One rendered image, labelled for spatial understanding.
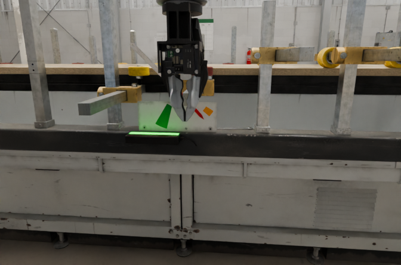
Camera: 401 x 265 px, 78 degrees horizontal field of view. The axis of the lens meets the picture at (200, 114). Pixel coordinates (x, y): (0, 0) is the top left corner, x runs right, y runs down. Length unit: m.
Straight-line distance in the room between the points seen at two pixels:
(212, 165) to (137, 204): 0.53
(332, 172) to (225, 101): 0.46
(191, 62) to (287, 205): 0.97
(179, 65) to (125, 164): 0.59
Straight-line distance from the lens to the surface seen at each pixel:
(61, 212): 1.50
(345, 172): 1.00
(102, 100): 0.70
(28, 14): 1.01
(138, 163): 0.94
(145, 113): 0.84
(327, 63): 1.10
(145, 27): 8.31
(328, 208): 1.32
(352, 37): 0.88
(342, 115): 0.89
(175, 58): 0.44
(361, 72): 1.14
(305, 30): 8.33
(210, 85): 0.79
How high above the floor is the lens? 0.94
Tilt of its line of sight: 13 degrees down
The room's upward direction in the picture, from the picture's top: straight up
